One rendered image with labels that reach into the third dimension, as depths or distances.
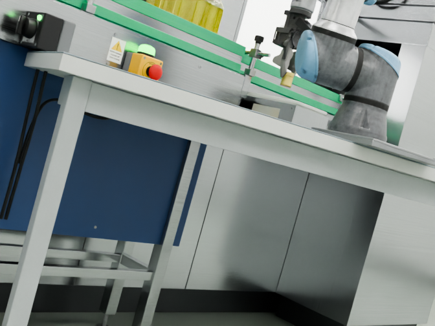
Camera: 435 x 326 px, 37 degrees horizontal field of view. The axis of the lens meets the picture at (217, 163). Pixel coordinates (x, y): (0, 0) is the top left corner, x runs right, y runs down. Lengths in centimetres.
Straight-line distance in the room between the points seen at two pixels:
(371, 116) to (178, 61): 54
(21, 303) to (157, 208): 65
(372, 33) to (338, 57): 122
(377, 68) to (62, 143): 79
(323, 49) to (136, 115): 52
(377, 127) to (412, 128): 106
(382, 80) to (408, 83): 102
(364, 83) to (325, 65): 11
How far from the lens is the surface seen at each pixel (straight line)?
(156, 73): 163
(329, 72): 162
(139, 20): 174
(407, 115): 265
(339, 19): 163
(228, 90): 195
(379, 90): 166
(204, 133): 141
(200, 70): 186
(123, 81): 128
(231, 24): 232
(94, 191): 174
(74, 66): 125
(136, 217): 184
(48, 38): 149
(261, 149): 148
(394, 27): 279
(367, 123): 164
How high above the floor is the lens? 67
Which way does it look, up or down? 2 degrees down
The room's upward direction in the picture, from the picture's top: 15 degrees clockwise
